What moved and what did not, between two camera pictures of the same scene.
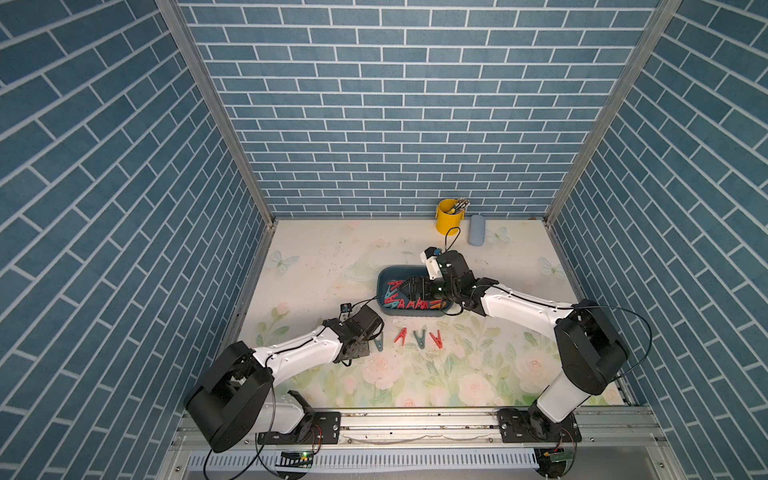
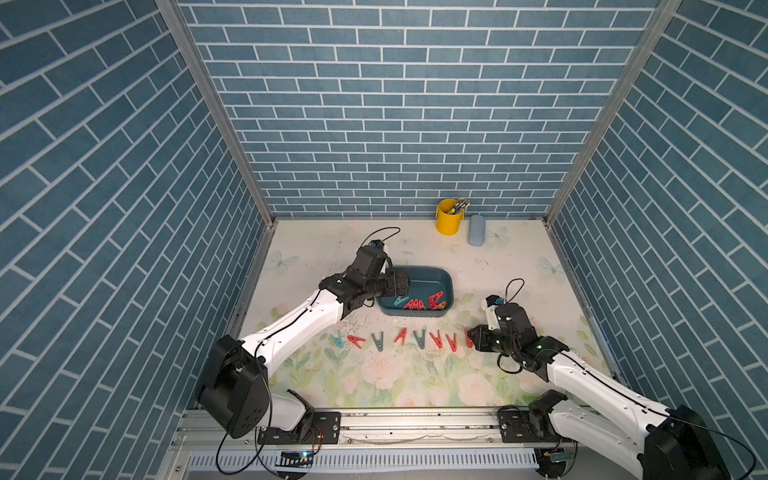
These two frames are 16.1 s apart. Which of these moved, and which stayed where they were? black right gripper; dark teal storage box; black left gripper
Moved: black right gripper; black left gripper
Stayed: dark teal storage box
